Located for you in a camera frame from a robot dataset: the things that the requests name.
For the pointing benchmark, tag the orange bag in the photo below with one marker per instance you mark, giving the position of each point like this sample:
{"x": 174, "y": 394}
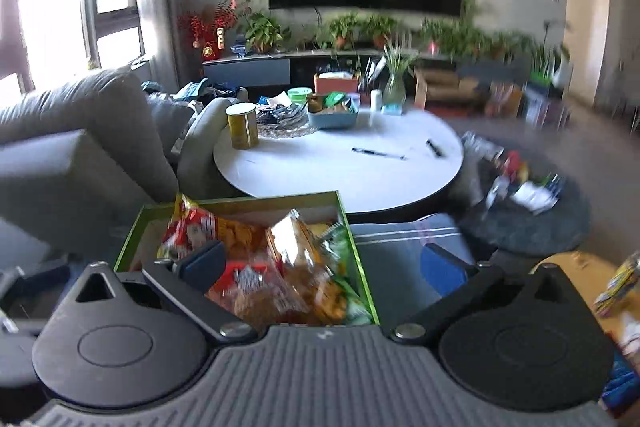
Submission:
{"x": 505, "y": 99}

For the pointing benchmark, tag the orange box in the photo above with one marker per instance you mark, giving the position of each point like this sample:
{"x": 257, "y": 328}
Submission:
{"x": 336, "y": 84}

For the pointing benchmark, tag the yellow red chip bag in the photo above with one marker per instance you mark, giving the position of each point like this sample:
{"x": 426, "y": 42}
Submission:
{"x": 200, "y": 227}

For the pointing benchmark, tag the green lidded container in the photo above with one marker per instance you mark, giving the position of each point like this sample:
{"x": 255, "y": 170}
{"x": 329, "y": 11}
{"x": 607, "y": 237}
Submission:
{"x": 300, "y": 95}

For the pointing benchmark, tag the green cardboard box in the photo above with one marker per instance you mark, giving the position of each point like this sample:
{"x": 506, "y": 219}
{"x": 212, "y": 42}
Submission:
{"x": 150, "y": 227}

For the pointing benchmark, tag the long black pen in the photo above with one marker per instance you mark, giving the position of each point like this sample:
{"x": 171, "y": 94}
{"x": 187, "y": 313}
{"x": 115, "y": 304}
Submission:
{"x": 378, "y": 153}

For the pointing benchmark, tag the clear storage boxes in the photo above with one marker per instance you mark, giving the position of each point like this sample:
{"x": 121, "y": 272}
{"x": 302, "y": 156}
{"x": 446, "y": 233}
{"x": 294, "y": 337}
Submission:
{"x": 547, "y": 107}

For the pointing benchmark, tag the dark jar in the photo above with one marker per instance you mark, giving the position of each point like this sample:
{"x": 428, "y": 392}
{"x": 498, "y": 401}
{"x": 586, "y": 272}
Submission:
{"x": 496, "y": 192}

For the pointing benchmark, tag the grey sofa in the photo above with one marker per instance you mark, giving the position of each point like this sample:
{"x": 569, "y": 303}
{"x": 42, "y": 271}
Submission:
{"x": 90, "y": 162}

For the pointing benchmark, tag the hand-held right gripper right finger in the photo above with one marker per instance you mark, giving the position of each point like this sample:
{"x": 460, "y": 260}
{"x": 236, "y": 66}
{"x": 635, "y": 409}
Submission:
{"x": 442, "y": 269}

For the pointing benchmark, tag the glass vase with plant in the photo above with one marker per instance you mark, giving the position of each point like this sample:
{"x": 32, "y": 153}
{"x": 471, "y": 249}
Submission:
{"x": 395, "y": 82}

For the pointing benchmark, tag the glass plate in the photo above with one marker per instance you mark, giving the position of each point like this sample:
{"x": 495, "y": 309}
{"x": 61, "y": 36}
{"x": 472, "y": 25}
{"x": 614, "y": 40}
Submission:
{"x": 287, "y": 122}

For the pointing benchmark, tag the yellow blue packet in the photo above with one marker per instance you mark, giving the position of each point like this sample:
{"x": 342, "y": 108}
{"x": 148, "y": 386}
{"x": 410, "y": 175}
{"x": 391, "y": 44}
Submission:
{"x": 620, "y": 287}

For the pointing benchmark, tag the tall plant in white pot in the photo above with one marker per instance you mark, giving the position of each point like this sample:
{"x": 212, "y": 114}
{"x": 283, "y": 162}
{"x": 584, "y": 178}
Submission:
{"x": 555, "y": 57}

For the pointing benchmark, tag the clear plastic bag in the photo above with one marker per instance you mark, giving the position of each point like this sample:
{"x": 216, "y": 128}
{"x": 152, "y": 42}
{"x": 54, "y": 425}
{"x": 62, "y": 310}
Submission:
{"x": 482, "y": 147}

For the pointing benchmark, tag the white round table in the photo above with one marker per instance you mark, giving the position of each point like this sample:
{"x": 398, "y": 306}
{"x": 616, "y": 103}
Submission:
{"x": 325, "y": 172}

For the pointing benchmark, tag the grey television cabinet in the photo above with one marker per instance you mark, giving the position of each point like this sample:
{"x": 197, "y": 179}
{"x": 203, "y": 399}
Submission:
{"x": 250, "y": 69}

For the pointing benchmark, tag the short black pen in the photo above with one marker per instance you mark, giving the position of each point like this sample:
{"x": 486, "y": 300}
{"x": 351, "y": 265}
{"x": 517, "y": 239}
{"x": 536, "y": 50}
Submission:
{"x": 435, "y": 148}

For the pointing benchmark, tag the dark round table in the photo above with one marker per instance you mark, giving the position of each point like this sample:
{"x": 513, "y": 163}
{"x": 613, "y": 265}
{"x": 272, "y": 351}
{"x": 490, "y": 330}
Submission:
{"x": 530, "y": 227}

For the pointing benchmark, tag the white bottle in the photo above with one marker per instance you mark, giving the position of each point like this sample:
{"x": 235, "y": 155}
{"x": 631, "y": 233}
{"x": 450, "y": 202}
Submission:
{"x": 376, "y": 101}

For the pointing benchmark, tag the white cloth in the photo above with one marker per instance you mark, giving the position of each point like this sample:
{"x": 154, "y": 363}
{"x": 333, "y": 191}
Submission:
{"x": 535, "y": 197}

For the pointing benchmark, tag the green crisps bag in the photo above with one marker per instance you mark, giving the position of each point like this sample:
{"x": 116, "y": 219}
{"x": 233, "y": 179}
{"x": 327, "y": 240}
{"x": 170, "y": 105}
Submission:
{"x": 345, "y": 277}

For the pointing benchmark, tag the blue basket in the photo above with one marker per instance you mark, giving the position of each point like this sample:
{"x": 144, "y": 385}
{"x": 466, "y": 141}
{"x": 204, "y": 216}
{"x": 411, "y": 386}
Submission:
{"x": 332, "y": 117}

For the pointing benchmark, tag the red decorative plant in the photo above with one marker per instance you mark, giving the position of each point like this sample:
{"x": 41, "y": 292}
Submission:
{"x": 210, "y": 27}

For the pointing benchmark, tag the yellow can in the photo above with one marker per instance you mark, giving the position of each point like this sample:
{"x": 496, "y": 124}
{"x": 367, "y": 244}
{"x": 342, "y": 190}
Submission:
{"x": 242, "y": 127}

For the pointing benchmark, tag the pile of clothes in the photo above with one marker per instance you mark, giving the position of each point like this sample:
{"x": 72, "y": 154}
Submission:
{"x": 195, "y": 92}

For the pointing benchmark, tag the large red snack bag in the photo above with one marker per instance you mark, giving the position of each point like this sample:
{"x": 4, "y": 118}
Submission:
{"x": 250, "y": 284}

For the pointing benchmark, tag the teal tissue pack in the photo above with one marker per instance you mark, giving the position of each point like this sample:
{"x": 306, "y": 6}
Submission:
{"x": 392, "y": 109}

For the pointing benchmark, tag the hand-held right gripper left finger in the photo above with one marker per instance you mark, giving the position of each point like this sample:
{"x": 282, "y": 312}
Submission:
{"x": 205, "y": 263}

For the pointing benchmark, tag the yellow wooden chair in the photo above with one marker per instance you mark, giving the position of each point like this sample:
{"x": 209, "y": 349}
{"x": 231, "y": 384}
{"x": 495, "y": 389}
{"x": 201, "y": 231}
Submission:
{"x": 565, "y": 277}

